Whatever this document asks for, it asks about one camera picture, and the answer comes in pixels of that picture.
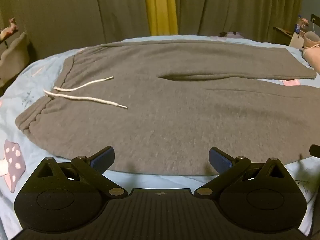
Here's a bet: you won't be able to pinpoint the light blue printed bed sheet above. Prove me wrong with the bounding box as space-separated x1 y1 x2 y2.
0 34 320 232

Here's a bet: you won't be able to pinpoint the grey chair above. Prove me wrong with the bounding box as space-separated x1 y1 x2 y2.
0 31 32 87

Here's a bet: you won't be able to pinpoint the grey sweat pants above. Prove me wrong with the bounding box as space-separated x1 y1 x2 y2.
14 39 320 176

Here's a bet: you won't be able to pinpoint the clear plastic bottle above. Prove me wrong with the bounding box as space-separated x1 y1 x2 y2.
294 15 308 34

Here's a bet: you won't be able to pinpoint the dark wooden shelf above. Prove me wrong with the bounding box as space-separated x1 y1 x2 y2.
273 26 293 46

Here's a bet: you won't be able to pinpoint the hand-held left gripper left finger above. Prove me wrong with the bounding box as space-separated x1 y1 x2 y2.
34 146 126 198

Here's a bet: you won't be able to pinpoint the pink plush toy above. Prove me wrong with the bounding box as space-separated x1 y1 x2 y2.
0 17 19 41

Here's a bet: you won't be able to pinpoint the grey-green curtain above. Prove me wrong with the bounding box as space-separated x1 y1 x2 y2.
0 0 152 64
174 0 305 43

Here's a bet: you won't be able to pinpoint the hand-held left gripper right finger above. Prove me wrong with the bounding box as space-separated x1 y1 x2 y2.
194 147 288 198

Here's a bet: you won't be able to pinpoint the pink plush cushion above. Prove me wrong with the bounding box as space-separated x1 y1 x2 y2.
302 31 320 71

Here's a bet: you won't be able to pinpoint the yellow curtain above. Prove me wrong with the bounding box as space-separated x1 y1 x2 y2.
142 0 179 37

